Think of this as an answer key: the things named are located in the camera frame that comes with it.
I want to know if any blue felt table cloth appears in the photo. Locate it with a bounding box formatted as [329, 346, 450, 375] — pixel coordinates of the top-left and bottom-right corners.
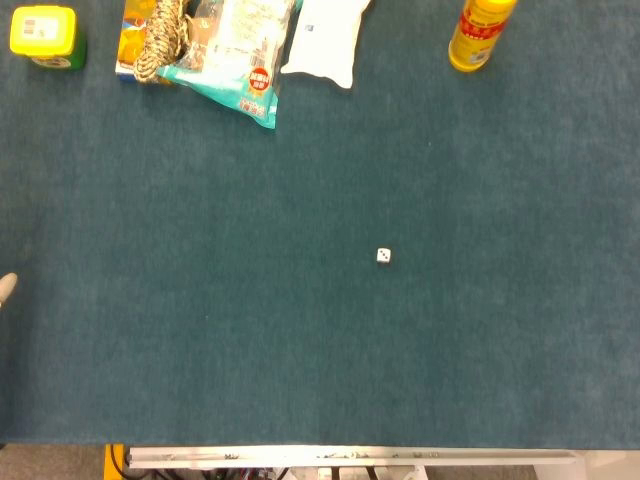
[0, 0, 640, 450]

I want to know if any white pouch pack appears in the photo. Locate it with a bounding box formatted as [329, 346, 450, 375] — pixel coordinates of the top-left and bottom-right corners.
[279, 0, 374, 91]

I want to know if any teal snack bag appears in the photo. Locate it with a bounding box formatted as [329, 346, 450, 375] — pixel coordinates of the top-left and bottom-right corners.
[156, 0, 304, 131]

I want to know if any yellow bottle with red label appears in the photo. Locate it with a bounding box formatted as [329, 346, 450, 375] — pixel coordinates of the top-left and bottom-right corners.
[447, 0, 519, 74]

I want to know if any blue and orange carton box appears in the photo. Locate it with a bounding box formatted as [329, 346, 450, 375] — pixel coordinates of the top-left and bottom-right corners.
[115, 0, 174, 85]

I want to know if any green container with yellow lid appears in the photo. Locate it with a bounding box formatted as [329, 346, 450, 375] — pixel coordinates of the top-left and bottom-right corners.
[9, 5, 88, 71]

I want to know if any aluminium profile rail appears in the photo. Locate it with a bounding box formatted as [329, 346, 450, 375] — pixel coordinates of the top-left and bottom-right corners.
[124, 445, 587, 471]

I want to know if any coiled braided rope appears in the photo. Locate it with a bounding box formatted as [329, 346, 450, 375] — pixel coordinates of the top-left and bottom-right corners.
[132, 0, 194, 84]

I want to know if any yellow frame post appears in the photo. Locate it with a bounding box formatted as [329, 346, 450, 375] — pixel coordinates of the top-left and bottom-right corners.
[103, 443, 126, 480]

